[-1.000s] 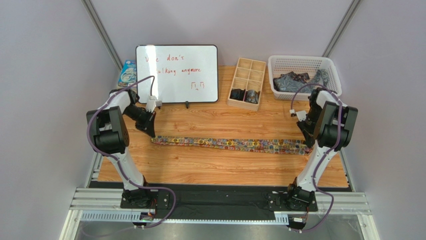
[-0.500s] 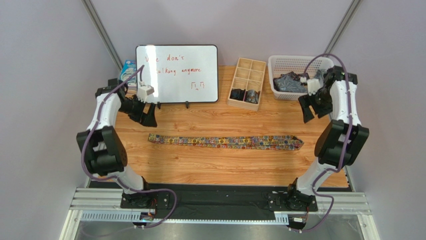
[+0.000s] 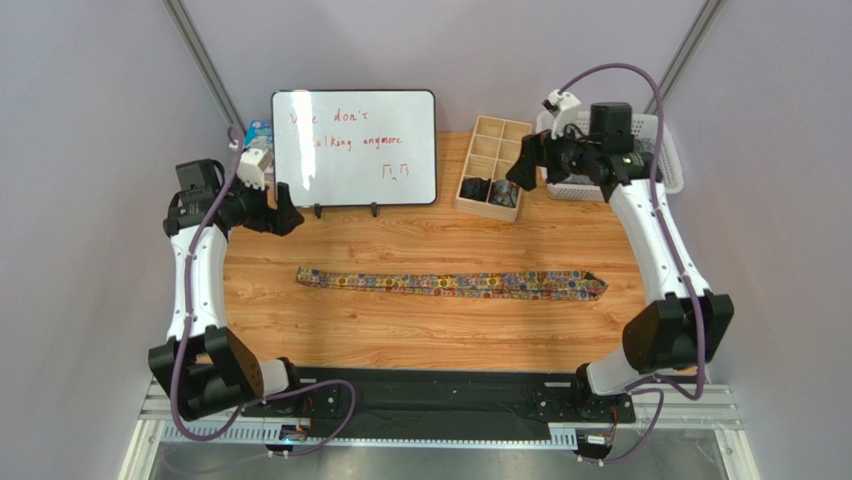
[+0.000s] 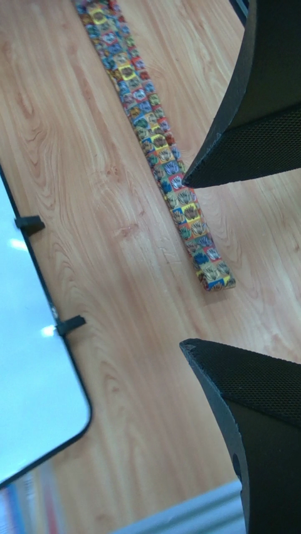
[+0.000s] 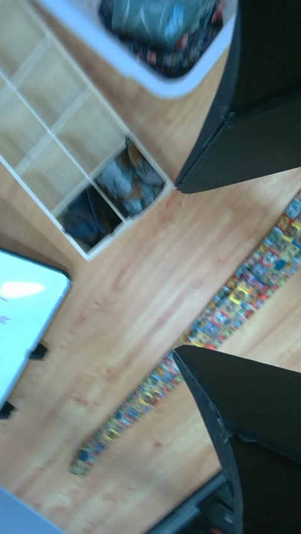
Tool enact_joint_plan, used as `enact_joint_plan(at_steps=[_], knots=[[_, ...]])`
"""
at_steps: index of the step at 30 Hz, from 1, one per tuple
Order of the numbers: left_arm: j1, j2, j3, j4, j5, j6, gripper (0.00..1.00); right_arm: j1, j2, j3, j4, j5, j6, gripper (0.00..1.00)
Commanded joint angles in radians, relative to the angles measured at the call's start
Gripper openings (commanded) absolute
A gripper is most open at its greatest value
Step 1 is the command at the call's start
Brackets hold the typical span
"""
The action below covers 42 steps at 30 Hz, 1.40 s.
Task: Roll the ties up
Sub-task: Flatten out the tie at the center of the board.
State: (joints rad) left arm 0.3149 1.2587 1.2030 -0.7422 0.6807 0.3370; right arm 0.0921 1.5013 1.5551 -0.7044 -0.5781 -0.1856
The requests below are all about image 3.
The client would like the colourful patterned tie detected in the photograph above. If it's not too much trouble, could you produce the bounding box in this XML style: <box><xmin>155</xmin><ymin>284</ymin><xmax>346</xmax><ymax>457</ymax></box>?
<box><xmin>296</xmin><ymin>267</ymin><xmax>608</xmax><ymax>301</ymax></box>

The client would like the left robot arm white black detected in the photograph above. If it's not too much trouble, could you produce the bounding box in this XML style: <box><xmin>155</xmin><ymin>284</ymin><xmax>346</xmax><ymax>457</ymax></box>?
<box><xmin>148</xmin><ymin>159</ymin><xmax>304</xmax><ymax>421</ymax></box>

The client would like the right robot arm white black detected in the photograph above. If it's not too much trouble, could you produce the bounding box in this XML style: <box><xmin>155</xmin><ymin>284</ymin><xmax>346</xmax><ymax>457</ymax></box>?
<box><xmin>508</xmin><ymin>93</ymin><xmax>734</xmax><ymax>399</ymax></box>

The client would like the white plastic basket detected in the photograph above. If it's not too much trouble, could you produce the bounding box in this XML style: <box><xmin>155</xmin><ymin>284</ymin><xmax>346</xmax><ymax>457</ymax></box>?
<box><xmin>538</xmin><ymin>113</ymin><xmax>685</xmax><ymax>202</ymax></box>

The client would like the wooden compartment box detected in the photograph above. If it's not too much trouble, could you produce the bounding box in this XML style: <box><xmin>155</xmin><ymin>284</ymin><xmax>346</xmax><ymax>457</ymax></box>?
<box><xmin>454</xmin><ymin>115</ymin><xmax>533</xmax><ymax>223</ymax></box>

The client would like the rolled black tie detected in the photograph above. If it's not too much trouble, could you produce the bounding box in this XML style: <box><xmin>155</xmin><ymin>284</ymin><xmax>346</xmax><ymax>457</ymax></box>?
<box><xmin>459</xmin><ymin>177</ymin><xmax>491</xmax><ymax>202</ymax></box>

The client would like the blue book stack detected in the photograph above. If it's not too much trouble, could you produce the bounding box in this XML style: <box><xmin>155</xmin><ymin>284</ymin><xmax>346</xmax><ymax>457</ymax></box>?
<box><xmin>244</xmin><ymin>120</ymin><xmax>274</xmax><ymax>154</ymax></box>

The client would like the whiteboard with red writing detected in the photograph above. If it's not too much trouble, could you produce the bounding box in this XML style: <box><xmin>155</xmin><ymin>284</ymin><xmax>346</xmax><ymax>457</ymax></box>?
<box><xmin>270</xmin><ymin>89</ymin><xmax>438</xmax><ymax>208</ymax></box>

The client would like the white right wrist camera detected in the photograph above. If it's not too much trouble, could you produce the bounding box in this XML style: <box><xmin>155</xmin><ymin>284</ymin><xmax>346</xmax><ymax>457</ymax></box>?
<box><xmin>542</xmin><ymin>90</ymin><xmax>582</xmax><ymax>140</ymax></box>

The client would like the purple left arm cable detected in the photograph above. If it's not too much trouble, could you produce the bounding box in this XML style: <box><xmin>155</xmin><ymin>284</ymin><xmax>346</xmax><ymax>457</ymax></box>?
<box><xmin>167</xmin><ymin>125</ymin><xmax>358</xmax><ymax>461</ymax></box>

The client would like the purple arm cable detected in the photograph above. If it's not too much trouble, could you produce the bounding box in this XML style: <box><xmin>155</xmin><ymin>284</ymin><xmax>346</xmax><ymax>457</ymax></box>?
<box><xmin>555</xmin><ymin>62</ymin><xmax>708</xmax><ymax>466</ymax></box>
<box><xmin>167</xmin><ymin>125</ymin><xmax>358</xmax><ymax>461</ymax></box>

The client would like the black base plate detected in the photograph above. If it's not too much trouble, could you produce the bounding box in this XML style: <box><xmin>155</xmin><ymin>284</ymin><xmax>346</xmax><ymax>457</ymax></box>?
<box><xmin>245</xmin><ymin>367</ymin><xmax>636</xmax><ymax>441</ymax></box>

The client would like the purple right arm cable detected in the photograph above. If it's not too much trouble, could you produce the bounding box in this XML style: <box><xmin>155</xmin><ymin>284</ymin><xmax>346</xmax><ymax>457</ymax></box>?
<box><xmin>555</xmin><ymin>62</ymin><xmax>708</xmax><ymax>466</ymax></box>

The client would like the aluminium frame rail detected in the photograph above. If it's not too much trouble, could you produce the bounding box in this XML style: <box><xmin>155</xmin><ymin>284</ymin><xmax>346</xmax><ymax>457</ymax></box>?
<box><xmin>120</xmin><ymin>367</ymin><xmax>759</xmax><ymax>479</ymax></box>

